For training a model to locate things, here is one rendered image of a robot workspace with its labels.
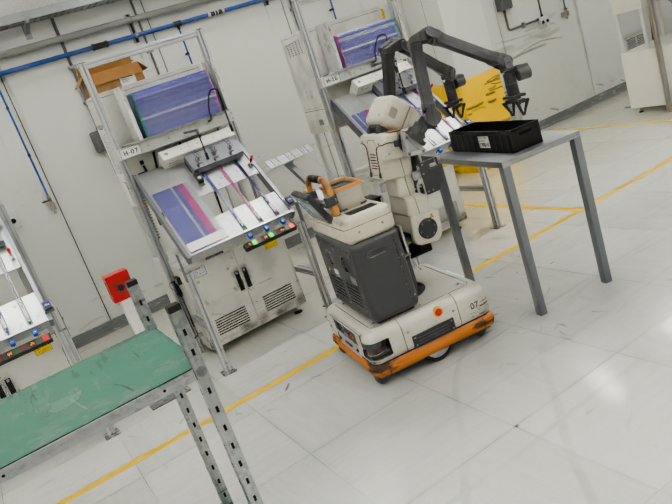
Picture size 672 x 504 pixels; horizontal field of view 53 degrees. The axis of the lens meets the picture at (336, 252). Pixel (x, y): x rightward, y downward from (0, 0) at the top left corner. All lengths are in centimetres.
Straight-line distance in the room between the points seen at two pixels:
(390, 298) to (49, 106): 339
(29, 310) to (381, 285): 180
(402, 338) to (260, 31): 371
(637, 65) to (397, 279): 477
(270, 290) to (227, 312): 31
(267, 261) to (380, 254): 138
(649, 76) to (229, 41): 402
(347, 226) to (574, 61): 584
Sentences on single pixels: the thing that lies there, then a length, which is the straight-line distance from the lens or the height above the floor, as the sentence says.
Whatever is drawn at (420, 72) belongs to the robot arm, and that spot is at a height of 130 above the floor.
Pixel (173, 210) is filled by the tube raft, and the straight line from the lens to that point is 399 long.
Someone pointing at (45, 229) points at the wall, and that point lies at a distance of 559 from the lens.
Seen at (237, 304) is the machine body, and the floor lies 26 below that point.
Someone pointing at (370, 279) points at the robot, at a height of 51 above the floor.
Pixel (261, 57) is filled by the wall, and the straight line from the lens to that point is 612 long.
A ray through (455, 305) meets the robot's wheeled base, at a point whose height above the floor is 23.
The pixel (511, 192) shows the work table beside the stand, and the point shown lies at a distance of 323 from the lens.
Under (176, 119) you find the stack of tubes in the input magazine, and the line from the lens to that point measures 422.
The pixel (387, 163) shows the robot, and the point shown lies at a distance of 321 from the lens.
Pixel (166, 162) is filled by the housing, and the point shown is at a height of 122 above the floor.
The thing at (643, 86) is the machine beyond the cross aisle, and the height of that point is 27.
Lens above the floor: 149
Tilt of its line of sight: 16 degrees down
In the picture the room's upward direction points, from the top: 19 degrees counter-clockwise
